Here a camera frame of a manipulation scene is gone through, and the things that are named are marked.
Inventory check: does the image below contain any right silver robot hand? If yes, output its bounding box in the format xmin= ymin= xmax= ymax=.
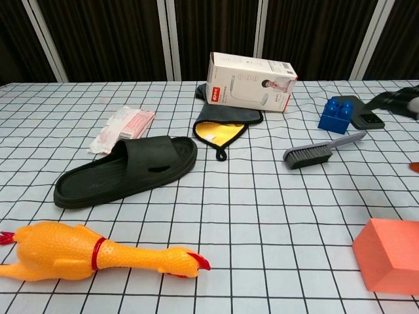
xmin=365 ymin=85 xmax=419 ymax=173

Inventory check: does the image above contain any grey cleaning brush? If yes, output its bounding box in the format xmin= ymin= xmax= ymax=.
xmin=283 ymin=131 xmax=367 ymax=170

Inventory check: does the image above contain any black rubber slipper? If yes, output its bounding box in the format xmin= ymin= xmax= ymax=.
xmin=53 ymin=135 xmax=198 ymax=209

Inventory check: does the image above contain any black smartphone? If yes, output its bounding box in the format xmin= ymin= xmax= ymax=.
xmin=333 ymin=95 xmax=386 ymax=130

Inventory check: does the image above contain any blue toy building brick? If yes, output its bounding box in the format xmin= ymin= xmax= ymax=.
xmin=317 ymin=97 xmax=354 ymax=135

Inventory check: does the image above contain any white product box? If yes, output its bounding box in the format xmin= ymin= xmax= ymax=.
xmin=206 ymin=52 xmax=299 ymax=114

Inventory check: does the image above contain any orange foam cube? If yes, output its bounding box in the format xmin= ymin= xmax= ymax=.
xmin=352 ymin=218 xmax=419 ymax=295

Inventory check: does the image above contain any grey and yellow cloth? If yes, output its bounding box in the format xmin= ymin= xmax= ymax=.
xmin=192 ymin=83 xmax=264 ymax=162

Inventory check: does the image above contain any white checked tablecloth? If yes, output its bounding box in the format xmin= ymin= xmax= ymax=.
xmin=0 ymin=80 xmax=419 ymax=314

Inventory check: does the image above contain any pink plastic packet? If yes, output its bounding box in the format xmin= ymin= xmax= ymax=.
xmin=88 ymin=107 xmax=155 ymax=155

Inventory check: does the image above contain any yellow rubber chicken toy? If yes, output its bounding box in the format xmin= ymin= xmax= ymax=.
xmin=0 ymin=220 xmax=212 ymax=282

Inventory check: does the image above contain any white screen frame post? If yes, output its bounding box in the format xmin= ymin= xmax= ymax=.
xmin=257 ymin=0 xmax=274 ymax=61
xmin=156 ymin=0 xmax=182 ymax=82
xmin=348 ymin=0 xmax=397 ymax=81
xmin=22 ymin=0 xmax=68 ymax=82

